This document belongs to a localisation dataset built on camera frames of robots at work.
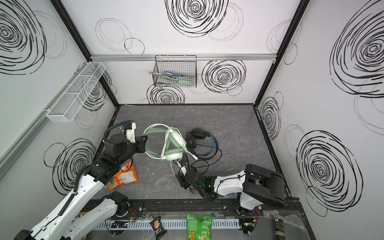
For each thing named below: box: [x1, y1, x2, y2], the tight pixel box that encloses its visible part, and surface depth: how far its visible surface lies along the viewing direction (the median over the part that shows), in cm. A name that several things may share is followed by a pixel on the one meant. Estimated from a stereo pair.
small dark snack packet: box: [149, 215, 167, 240], surface depth 69 cm
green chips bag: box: [186, 213, 213, 240], surface depth 67 cm
